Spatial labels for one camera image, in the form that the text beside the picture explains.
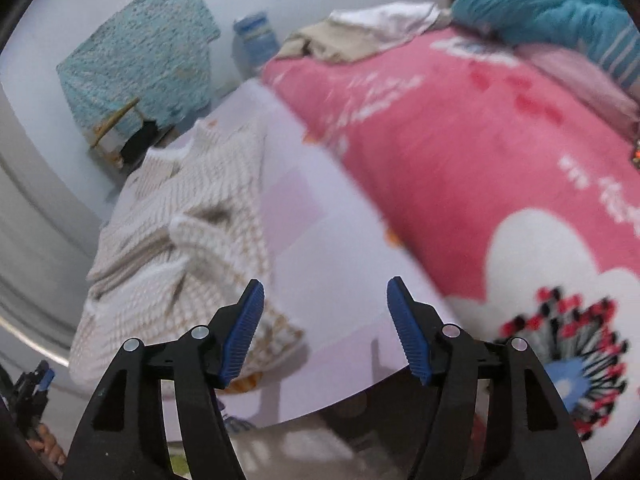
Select person's left hand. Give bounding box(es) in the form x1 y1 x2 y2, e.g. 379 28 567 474
25 422 67 467

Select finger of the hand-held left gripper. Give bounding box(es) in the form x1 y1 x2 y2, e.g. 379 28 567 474
12 367 56 436

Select turquoise floral wall cloth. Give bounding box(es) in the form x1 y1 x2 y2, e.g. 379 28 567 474
56 0 222 133

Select beige clothes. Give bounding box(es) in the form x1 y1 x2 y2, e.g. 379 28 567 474
275 22 381 63

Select pink printed blanket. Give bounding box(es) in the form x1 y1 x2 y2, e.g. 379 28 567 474
261 27 640 461

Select beige houndstooth coat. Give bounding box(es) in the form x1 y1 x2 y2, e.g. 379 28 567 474
69 120 307 391

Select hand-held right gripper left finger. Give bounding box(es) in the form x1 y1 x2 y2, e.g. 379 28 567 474
62 279 266 480

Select black bag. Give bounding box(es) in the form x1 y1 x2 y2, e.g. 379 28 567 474
120 120 161 166

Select light pink pillow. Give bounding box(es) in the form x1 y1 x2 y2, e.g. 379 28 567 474
515 42 640 133

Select teal garment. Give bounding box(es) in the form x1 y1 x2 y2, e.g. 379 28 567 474
450 0 640 88

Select white cloth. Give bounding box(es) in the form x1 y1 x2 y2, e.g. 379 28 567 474
327 1 453 43

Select wooden chair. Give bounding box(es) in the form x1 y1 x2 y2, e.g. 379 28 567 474
89 97 151 168

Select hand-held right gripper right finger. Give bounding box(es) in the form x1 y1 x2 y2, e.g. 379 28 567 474
386 276 596 480

